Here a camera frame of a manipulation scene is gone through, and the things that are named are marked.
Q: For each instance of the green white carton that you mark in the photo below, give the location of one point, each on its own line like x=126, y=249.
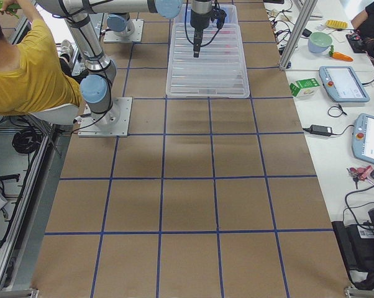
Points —
x=304, y=87

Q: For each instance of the black power adapter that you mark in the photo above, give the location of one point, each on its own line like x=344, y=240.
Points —
x=321, y=130

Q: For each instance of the clear plastic box lid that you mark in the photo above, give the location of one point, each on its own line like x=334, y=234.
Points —
x=215, y=73

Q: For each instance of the blue teach pendant far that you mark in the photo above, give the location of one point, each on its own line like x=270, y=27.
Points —
x=342, y=84

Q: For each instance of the person in yellow shirt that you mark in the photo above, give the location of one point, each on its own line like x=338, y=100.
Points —
x=34, y=74

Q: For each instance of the blue teach pendant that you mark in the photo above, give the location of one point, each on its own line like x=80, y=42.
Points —
x=342, y=84
x=363, y=138

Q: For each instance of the square robot base plate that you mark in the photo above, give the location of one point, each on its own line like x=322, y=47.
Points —
x=114, y=123

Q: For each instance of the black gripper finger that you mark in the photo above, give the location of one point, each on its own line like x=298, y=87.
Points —
x=196, y=48

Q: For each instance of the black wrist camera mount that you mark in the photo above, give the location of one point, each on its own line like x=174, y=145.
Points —
x=218, y=15

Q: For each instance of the blue teach pendant near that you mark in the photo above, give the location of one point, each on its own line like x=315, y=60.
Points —
x=363, y=138

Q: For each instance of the green bowl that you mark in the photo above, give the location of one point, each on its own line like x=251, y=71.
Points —
x=319, y=42

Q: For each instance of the toy carrot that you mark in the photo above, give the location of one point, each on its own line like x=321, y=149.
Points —
x=339, y=56

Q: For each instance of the keys with pink fob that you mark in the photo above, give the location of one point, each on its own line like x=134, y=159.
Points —
x=361, y=174

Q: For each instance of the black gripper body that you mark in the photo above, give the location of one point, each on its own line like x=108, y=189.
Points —
x=199, y=18

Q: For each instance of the yellow toy corn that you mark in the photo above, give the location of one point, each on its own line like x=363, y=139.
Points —
x=336, y=24

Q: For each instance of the aluminium frame post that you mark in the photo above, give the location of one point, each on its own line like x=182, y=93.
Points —
x=297, y=30

